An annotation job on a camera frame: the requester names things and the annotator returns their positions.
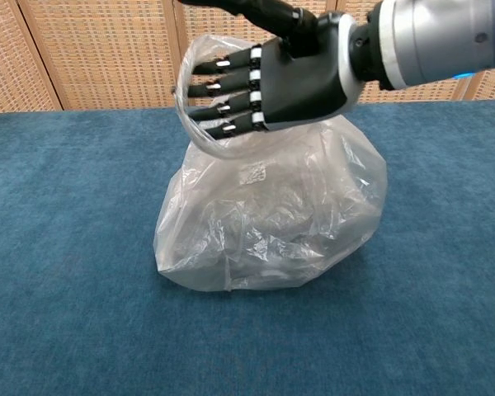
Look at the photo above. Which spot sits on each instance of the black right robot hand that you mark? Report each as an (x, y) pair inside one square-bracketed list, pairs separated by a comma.
[(301, 86)]

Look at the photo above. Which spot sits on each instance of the translucent plastic shopping bag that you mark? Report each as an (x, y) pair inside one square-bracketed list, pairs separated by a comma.
[(272, 214)]

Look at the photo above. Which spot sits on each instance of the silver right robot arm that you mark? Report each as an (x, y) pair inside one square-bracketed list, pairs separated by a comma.
[(437, 37)]

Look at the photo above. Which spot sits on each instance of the woven bamboo folding screen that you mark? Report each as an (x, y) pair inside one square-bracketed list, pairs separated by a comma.
[(107, 49)]

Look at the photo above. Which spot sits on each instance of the teal blue table cloth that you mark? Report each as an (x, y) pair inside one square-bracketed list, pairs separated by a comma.
[(66, 247)]

